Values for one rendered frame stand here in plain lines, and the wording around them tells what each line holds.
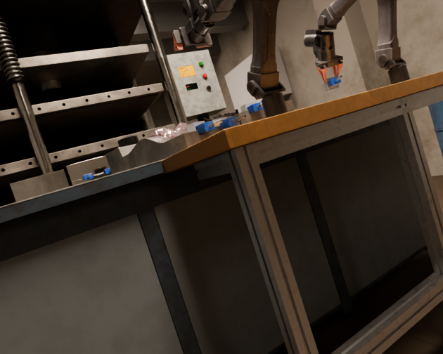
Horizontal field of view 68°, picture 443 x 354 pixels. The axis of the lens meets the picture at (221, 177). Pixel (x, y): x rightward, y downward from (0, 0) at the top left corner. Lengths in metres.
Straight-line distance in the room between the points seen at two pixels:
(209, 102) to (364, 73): 1.85
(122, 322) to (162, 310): 0.12
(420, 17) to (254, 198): 3.06
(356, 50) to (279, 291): 3.09
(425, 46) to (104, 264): 3.16
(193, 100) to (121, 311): 1.44
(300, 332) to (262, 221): 0.24
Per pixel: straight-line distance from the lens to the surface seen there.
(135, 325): 1.06
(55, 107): 1.90
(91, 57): 2.04
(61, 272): 1.01
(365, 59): 3.66
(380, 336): 0.95
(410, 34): 3.61
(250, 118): 1.24
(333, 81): 1.57
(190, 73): 2.20
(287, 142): 0.75
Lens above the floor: 0.74
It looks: 3 degrees down
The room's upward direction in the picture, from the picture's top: 18 degrees counter-clockwise
